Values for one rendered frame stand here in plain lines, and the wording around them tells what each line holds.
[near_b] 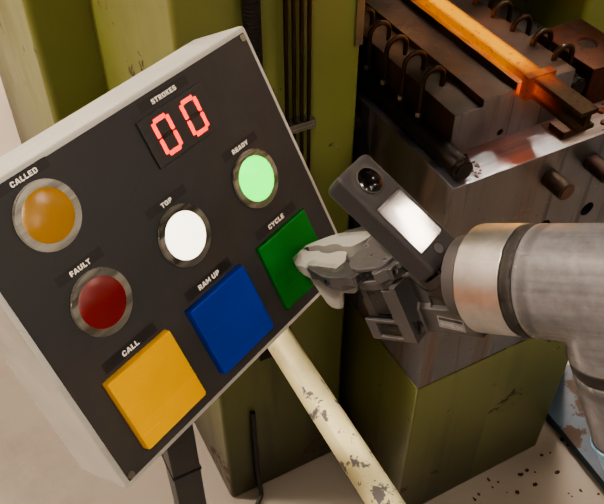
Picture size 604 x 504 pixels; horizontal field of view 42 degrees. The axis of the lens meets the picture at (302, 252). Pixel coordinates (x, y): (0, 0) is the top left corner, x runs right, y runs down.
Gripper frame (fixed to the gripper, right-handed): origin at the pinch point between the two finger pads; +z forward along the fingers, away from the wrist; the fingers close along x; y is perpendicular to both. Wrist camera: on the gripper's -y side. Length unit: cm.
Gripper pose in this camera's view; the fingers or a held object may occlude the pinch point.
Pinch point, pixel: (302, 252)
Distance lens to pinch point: 79.2
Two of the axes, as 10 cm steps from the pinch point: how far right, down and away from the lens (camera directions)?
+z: -6.9, -0.2, 7.2
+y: 4.0, 8.3, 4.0
